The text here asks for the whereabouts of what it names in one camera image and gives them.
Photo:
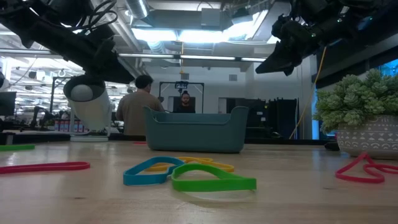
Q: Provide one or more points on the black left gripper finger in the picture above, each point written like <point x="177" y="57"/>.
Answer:
<point x="118" y="81"/>
<point x="119" y="71"/>

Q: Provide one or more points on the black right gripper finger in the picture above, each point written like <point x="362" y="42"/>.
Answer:
<point x="284" y="71"/>
<point x="283" y="59"/>

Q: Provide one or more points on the red rubber band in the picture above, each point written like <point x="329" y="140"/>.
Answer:
<point x="140" y="142"/>
<point x="46" y="168"/>
<point x="357" y="179"/>

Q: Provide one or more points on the teal plastic bin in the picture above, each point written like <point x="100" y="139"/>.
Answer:
<point x="192" y="137"/>

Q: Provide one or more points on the blue rubber band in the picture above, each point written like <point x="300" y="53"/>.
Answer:
<point x="143" y="180"/>

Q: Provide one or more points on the yellow rubber band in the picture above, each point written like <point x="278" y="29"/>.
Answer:
<point x="225" y="167"/>

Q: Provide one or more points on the green rubber band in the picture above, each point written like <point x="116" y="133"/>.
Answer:
<point x="15" y="147"/>
<point x="214" y="185"/>

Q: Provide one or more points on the black background robot arm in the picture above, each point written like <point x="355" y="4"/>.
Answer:
<point x="37" y="113"/>

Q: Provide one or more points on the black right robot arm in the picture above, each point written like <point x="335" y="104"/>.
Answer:
<point x="348" y="15"/>

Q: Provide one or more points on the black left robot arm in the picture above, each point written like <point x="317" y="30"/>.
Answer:
<point x="37" y="25"/>

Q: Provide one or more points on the person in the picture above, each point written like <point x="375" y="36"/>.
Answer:
<point x="136" y="112"/>
<point x="185" y="107"/>

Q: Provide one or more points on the black storage cabinet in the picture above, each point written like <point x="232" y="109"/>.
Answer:
<point x="283" y="118"/>
<point x="258" y="115"/>

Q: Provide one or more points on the row of colourful boxes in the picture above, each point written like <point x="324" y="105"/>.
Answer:
<point x="68" y="126"/>

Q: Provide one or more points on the green artificial succulent plant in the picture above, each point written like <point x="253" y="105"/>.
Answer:
<point x="354" y="99"/>

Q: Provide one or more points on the long ceiling light bar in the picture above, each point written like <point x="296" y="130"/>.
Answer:
<point x="205" y="58"/>

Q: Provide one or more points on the small black block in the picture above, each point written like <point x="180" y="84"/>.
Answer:
<point x="331" y="146"/>

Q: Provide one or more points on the black computer monitor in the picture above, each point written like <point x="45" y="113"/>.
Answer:
<point x="7" y="104"/>

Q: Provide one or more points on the white patterned plant pot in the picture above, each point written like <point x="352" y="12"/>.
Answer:
<point x="370" y="140"/>

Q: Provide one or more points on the silver round air duct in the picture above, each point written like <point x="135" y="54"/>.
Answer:
<point x="136" y="7"/>

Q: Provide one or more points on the grey rectangular duct box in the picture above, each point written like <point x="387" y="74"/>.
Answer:
<point x="216" y="18"/>

